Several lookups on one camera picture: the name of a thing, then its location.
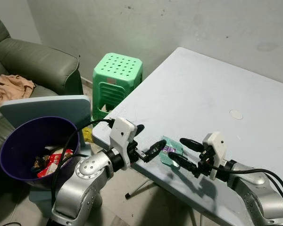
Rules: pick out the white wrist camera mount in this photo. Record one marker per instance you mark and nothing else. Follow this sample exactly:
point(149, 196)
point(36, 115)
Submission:
point(216, 147)
point(121, 136)

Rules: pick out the beige crumpled cloth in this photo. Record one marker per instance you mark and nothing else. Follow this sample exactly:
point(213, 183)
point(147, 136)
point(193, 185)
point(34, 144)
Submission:
point(12, 87)

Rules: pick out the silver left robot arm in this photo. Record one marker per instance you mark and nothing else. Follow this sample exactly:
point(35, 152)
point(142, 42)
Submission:
point(82, 181)

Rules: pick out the white round table cap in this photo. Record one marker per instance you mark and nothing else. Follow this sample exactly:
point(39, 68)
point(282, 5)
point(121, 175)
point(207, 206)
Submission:
point(236, 114)

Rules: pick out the white table leg black foot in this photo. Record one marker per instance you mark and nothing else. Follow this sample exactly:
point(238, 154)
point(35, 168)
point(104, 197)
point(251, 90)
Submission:
point(141, 187)

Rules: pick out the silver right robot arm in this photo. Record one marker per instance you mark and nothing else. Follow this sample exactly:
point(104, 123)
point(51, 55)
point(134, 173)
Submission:
point(259, 197)

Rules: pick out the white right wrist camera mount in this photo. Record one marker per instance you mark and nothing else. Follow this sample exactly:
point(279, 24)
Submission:
point(216, 147)

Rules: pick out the purple plastic rubbish bin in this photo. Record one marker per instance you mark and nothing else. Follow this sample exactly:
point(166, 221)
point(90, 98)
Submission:
point(26, 136)

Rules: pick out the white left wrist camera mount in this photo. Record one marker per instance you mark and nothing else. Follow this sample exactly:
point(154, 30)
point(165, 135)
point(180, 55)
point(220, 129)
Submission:
point(121, 136)

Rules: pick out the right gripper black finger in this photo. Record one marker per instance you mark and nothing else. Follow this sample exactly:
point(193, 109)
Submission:
point(184, 164)
point(192, 145)

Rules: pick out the red snack wrapper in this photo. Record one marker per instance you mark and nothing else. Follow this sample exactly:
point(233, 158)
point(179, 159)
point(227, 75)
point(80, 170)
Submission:
point(54, 162)

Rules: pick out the dark green leather sofa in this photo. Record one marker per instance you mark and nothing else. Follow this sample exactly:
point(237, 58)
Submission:
point(35, 59)

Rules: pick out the small yellow object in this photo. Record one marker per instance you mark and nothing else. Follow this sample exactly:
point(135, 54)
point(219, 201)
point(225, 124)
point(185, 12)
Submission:
point(87, 135)

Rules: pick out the dark crumpled wrapper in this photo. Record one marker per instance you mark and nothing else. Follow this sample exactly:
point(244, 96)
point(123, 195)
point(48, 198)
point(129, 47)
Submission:
point(38, 163)

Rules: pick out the green plastic snack wrapper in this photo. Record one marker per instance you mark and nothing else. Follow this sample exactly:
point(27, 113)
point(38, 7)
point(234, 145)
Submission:
point(172, 147)

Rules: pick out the green plastic stool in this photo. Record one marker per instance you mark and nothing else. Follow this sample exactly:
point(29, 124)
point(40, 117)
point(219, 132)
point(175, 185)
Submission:
point(117, 70)

